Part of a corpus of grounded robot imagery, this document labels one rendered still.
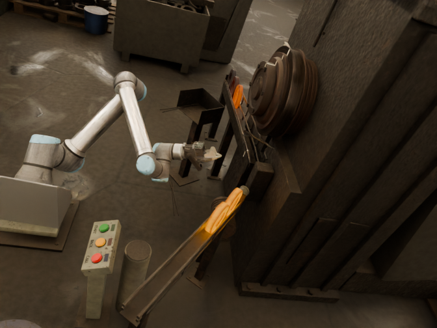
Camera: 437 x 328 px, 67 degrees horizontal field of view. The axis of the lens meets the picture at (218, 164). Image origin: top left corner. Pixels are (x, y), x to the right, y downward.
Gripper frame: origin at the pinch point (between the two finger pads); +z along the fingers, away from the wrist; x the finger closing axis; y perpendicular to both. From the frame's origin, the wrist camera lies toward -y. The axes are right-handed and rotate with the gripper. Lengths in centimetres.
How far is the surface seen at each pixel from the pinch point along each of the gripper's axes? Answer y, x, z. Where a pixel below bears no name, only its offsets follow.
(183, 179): -64, 54, -42
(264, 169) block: -2.8, -5.3, 24.8
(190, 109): -5, 63, -32
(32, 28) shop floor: 11, 226, -262
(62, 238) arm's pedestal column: -44, -30, -93
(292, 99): 35, 0, 37
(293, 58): 50, 12, 36
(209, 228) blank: -3.4, -48.2, 3.4
